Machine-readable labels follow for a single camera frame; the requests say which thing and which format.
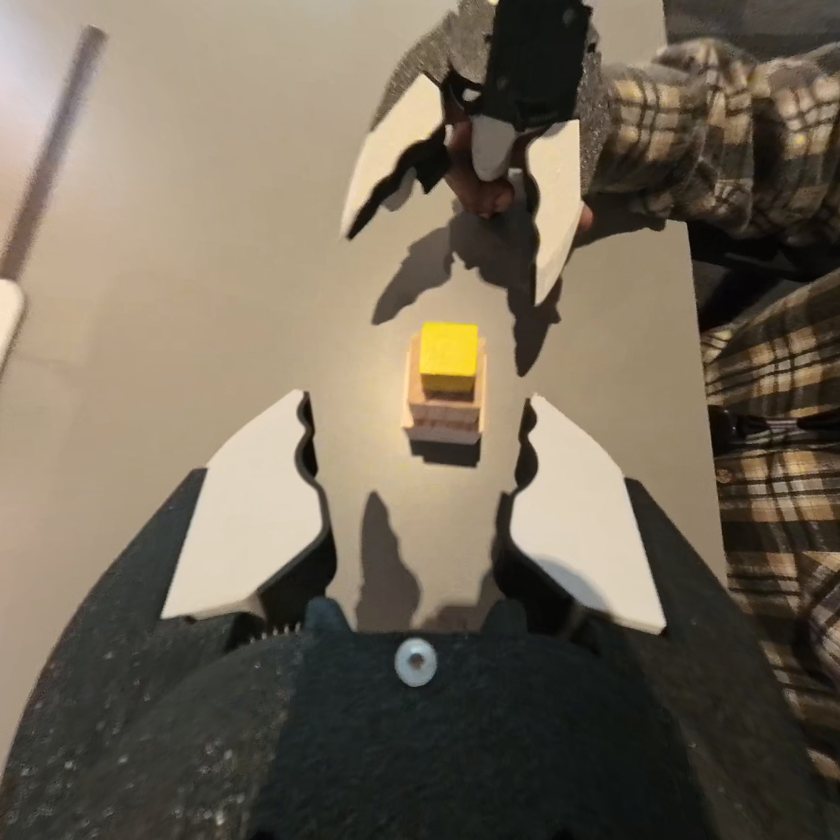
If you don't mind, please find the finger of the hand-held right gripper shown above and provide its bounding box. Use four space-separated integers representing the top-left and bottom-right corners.
340 71 455 241
524 118 585 307

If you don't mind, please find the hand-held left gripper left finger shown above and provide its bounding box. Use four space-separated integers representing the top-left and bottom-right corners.
161 390 329 621

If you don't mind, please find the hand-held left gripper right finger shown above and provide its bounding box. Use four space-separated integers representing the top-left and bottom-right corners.
508 394 668 635

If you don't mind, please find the light wooden tray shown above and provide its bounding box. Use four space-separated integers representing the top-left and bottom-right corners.
401 333 488 447

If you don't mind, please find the yellow wooden cube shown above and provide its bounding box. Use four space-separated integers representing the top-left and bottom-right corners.
419 321 480 395

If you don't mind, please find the person's right forearm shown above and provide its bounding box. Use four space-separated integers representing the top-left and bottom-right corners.
587 38 840 245

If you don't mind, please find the person's right hand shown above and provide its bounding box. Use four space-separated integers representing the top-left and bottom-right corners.
449 122 527 219

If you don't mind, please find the person's plaid shirt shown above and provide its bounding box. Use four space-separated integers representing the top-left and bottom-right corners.
697 268 840 785

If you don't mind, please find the white object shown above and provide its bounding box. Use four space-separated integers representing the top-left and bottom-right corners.
0 277 27 378

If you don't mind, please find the dark grey pole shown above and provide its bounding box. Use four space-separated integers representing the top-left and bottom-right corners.
0 25 108 280

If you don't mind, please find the black strap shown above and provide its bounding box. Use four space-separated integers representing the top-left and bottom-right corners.
707 402 840 455

